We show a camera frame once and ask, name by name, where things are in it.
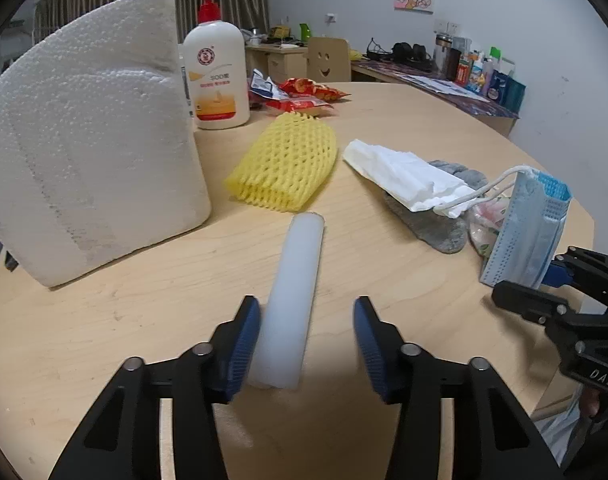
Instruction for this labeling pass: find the white tissue pack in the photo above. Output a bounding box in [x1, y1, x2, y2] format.
[343, 140, 475, 219]

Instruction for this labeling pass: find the yellow foam fruit net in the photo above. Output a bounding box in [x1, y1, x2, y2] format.
[225, 112, 338, 212]

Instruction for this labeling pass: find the blue surgical face mask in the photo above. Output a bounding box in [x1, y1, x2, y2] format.
[433, 164, 573, 290]

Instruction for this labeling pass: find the floral patterned cloth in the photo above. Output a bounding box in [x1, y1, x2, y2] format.
[467, 196, 510, 258]

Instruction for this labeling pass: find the light wooden desk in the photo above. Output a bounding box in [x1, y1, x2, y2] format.
[246, 44, 307, 84]

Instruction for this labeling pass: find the blue white snack packet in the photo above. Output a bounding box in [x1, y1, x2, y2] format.
[249, 68, 289, 101]

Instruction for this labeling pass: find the grey sock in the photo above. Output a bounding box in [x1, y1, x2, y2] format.
[384, 159, 487, 255]

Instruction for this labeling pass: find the white styrofoam box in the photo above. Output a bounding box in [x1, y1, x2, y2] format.
[0, 0, 212, 287]

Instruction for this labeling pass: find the white lotion pump bottle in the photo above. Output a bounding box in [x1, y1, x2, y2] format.
[182, 0, 250, 130]

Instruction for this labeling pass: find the red snack packet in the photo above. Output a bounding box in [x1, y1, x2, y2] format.
[265, 78, 350, 117]

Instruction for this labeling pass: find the wooden smiley face chair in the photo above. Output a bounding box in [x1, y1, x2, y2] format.
[307, 37, 352, 84]

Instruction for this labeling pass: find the white foam tube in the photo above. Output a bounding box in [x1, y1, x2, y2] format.
[249, 212, 325, 389]

